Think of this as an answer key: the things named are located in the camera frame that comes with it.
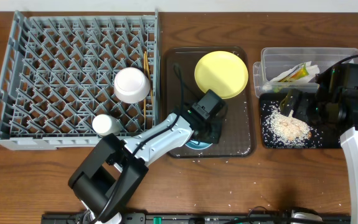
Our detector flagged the white pink bowl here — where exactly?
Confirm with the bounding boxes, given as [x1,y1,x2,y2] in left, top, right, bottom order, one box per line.
[113,67,150,104]

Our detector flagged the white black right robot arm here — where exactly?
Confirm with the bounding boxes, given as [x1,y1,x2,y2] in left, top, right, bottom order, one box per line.
[280,63,358,223]

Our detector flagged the grey plastic dish rack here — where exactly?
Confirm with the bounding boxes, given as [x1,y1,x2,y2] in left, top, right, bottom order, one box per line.
[0,11,161,150]

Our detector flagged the black rail at table edge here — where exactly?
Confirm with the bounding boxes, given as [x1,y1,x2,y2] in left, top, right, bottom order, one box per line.
[40,206,351,224]

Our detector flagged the spilled rice pile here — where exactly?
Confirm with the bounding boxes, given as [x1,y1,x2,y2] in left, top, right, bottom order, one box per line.
[260,101,322,148]

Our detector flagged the dark brown serving tray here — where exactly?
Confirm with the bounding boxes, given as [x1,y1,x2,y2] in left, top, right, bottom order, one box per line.
[161,46,256,159]

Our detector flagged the black waste tray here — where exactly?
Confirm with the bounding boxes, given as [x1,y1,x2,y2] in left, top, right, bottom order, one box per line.
[259,93,341,149]

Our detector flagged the clear plastic bin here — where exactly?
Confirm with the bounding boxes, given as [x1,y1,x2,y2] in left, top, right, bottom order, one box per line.
[253,47,358,97]

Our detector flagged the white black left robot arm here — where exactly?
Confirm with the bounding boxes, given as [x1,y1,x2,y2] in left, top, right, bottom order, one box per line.
[68,90,227,223]

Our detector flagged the green orange snack wrapper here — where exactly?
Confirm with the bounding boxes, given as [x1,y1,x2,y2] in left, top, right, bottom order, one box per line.
[278,62,311,82]

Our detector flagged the white napkin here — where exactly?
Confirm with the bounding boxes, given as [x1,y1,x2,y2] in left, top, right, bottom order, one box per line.
[270,65,320,83]

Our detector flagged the light blue bowl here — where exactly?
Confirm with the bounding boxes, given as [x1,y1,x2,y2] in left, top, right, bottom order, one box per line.
[185,140,212,150]

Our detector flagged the yellow plate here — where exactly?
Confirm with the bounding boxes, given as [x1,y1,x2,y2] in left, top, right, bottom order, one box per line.
[194,50,248,99]

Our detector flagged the wooden chopstick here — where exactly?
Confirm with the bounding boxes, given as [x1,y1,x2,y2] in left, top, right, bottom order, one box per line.
[145,51,154,106]
[143,52,147,130]

